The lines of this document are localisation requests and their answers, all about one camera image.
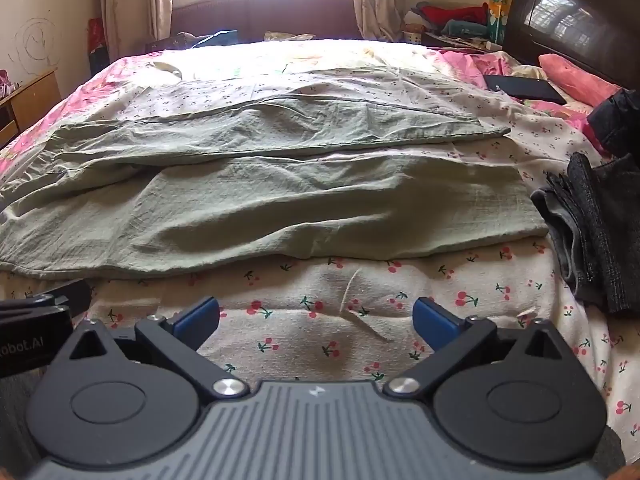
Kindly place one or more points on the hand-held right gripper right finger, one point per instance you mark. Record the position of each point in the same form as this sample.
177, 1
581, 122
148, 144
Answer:
432, 322

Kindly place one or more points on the white small basket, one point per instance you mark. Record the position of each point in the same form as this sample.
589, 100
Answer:
411, 36

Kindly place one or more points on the pink pillow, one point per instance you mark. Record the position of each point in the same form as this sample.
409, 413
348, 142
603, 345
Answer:
575, 77

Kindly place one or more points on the dark wooden headboard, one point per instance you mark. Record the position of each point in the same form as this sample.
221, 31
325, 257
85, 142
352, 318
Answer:
575, 15

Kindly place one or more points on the dark blue bag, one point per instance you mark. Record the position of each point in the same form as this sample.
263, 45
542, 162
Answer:
217, 37

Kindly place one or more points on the yellowish plastic bag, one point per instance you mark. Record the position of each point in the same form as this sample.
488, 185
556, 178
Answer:
287, 36

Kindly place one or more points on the wooden cabinet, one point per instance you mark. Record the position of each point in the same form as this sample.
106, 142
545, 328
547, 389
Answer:
30, 105

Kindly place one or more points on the yellow green package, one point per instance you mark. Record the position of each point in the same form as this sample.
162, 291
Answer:
499, 7

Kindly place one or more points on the red bag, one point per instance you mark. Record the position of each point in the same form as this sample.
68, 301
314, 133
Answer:
97, 40

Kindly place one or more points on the pink floral quilt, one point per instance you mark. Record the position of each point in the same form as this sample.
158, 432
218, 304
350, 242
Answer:
60, 95

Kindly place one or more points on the cherry print bedsheet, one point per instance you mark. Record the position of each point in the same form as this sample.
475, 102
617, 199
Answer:
350, 310

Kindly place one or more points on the green pants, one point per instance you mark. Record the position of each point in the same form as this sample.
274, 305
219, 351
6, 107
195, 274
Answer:
280, 200

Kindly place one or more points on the pile of dark jeans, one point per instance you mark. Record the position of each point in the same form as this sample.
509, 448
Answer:
600, 230

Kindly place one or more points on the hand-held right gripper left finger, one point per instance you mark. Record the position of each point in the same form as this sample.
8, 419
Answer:
200, 319

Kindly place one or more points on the black jacket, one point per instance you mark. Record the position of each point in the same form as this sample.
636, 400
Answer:
617, 120

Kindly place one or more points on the pile of colourful clothes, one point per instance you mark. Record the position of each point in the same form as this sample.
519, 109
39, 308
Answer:
450, 19

